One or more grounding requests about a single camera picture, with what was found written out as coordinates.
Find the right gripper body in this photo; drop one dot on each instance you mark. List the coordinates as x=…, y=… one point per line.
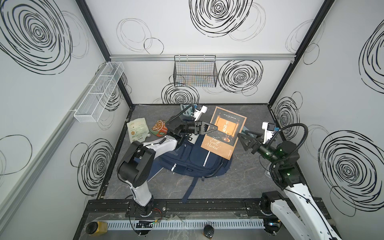
x=252, y=145

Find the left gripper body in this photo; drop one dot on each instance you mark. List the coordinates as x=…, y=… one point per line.
x=199, y=127

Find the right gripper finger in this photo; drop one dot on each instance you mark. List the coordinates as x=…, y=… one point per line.
x=249, y=142
x=254, y=136

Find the brown scroll cover book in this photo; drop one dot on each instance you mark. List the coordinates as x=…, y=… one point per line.
x=222, y=141

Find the navy blue student backpack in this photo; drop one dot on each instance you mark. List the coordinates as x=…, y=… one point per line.
x=193, y=161

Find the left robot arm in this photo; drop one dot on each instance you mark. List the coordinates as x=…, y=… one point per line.
x=135, y=167

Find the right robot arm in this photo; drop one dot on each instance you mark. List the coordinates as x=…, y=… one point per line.
x=306, y=221

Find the light blue fabric pouch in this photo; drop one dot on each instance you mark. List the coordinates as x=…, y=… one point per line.
x=245, y=131

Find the teal calculator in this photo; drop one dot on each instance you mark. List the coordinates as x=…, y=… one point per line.
x=189, y=111

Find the orange green snack packet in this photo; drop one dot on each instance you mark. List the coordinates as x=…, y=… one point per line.
x=159, y=129

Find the clear plastic pencil case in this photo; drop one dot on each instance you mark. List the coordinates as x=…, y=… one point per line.
x=267, y=173

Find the white cream food pouch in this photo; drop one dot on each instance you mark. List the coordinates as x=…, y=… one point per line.
x=138, y=130

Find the black round knob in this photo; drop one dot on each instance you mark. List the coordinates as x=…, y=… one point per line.
x=208, y=231

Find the yellow black cylinder object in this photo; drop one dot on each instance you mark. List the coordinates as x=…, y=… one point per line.
x=96, y=228

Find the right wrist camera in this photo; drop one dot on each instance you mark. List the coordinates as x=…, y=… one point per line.
x=269, y=129

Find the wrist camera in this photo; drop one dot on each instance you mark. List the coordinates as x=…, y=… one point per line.
x=269, y=129
x=198, y=113

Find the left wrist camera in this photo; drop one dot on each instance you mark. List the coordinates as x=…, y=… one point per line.
x=198, y=113

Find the black wire wall basket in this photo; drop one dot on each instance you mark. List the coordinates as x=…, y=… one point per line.
x=195, y=71

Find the white wire wall shelf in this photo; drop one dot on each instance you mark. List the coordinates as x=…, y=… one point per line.
x=96, y=100

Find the white slotted cable duct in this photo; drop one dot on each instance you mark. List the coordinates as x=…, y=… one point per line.
x=218, y=224

